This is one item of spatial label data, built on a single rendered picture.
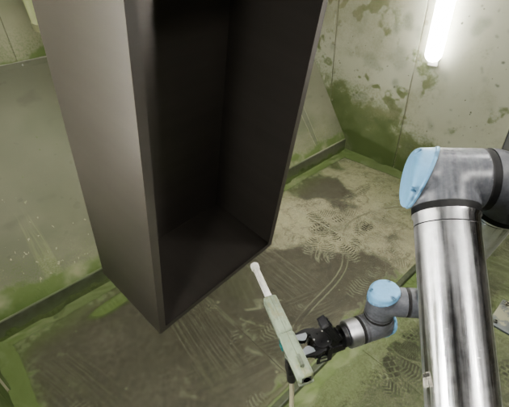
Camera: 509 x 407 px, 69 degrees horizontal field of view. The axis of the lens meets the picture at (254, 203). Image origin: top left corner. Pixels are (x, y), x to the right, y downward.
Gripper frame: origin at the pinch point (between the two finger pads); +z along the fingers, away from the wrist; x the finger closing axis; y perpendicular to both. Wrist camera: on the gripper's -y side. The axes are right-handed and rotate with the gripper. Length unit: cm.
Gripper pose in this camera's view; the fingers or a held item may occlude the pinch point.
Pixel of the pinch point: (287, 350)
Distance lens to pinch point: 122.9
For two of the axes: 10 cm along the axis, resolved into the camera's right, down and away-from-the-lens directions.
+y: 0.4, 8.2, 5.7
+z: -9.5, 2.1, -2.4
